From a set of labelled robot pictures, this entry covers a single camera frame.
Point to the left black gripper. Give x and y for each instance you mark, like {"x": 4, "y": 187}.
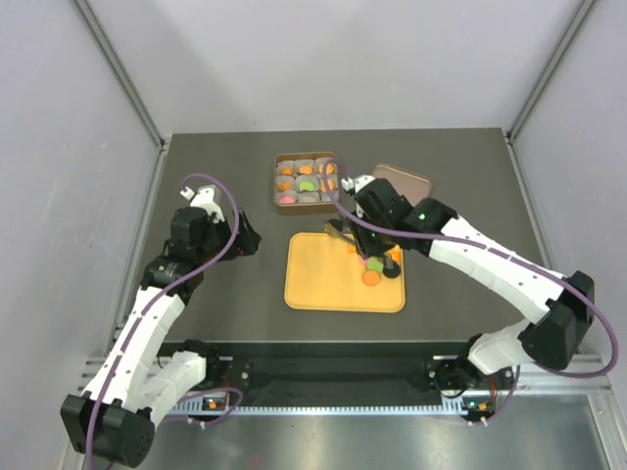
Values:
{"x": 246, "y": 242}

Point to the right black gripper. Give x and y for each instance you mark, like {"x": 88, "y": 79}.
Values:
{"x": 365, "y": 246}

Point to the orange flower cookie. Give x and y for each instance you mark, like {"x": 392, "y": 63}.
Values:
{"x": 284, "y": 186}

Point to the brown tin lid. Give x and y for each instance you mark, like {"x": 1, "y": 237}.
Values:
{"x": 413, "y": 186}

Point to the tan round cookie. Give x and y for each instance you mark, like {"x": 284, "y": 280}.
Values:
{"x": 371, "y": 278}
{"x": 329, "y": 185}
{"x": 326, "y": 168}

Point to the brown cookie tin box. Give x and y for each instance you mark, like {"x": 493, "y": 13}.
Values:
{"x": 316, "y": 202}

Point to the green cookie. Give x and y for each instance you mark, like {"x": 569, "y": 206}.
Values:
{"x": 375, "y": 264}
{"x": 306, "y": 186}

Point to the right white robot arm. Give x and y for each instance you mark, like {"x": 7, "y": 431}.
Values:
{"x": 555, "y": 308}

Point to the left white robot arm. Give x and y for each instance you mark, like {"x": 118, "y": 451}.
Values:
{"x": 117, "y": 414}

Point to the black cookie right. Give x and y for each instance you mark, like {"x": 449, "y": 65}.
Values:
{"x": 392, "y": 272}

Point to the yellow tray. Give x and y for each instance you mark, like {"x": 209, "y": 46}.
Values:
{"x": 323, "y": 273}

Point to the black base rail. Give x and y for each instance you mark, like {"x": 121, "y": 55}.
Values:
{"x": 349, "y": 377}

